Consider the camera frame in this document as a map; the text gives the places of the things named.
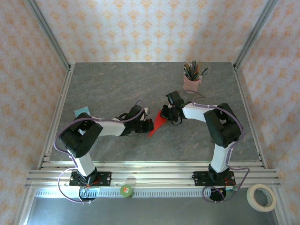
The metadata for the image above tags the red cloth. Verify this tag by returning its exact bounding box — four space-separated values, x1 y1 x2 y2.
148 109 168 137

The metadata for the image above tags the pink pencil cup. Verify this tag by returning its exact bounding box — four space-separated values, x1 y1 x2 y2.
183 74 202 94

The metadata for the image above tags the dark leaning pencil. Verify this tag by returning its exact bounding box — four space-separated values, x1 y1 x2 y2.
195 67 209 79

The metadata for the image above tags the teal card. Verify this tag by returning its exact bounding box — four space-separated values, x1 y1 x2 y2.
74 106 90 117

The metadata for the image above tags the green round tape roll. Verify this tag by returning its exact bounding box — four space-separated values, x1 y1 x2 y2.
120 184 135 199

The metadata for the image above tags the white masking tape roll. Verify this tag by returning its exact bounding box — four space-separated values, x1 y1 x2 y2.
246 184 277 212

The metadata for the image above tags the aluminium rail frame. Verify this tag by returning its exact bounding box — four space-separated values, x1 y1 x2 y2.
24 160 282 189

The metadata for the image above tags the grey slotted cable duct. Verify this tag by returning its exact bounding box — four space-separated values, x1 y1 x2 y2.
35 188 211 199

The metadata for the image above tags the aluminium side rail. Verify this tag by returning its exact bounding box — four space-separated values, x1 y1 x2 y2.
232 63 268 169
37 64 75 169

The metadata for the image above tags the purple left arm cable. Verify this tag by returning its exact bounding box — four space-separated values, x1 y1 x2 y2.
53 100 145 204

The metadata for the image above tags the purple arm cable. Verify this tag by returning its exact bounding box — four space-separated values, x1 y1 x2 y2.
53 100 145 204
185 90 250 204

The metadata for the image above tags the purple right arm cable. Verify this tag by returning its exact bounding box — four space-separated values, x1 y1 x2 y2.
185 90 250 204

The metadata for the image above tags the aluminium corner post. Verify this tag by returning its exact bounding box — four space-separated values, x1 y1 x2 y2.
25 0 72 71
233 0 279 70

